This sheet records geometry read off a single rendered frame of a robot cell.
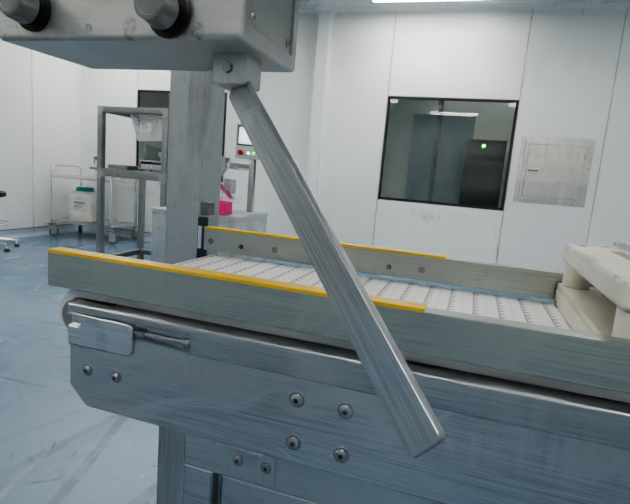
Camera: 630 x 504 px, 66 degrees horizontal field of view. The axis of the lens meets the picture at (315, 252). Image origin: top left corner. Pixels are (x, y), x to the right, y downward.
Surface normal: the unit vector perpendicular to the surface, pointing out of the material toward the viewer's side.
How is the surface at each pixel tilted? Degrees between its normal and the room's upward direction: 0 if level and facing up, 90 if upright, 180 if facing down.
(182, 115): 90
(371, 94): 90
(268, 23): 90
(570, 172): 90
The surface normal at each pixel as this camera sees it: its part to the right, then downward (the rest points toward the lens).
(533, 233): -0.30, 0.13
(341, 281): -0.78, -0.02
